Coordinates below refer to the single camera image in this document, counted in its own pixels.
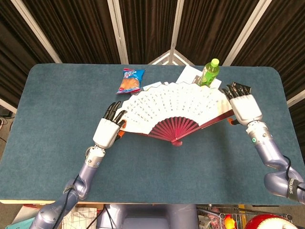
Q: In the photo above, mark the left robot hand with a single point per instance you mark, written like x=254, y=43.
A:
x=104, y=133

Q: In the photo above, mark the blue and red snack bag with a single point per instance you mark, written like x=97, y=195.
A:
x=129, y=82

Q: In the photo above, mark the purple grey robot torso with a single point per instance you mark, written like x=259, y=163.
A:
x=147, y=217

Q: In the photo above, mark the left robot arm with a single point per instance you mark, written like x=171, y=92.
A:
x=88, y=171

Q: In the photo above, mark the brown folding screen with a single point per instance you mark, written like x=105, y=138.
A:
x=83, y=28

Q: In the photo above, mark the red and white round object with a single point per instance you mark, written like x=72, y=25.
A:
x=267, y=223

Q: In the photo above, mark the green tea bottle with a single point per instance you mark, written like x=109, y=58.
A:
x=209, y=74

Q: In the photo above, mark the yellow toy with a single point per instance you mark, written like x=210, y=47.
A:
x=229, y=221

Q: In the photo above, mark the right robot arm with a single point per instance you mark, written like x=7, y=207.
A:
x=269, y=152

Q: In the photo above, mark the blue felt table cover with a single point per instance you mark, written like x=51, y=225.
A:
x=59, y=143

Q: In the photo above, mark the red and white folding fan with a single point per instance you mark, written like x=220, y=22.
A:
x=176, y=102

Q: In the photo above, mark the white checked cloth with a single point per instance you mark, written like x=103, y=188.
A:
x=83, y=218

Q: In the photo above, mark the white paper sheet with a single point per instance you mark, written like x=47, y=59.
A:
x=188, y=75

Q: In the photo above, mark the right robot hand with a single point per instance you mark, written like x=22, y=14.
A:
x=245, y=109

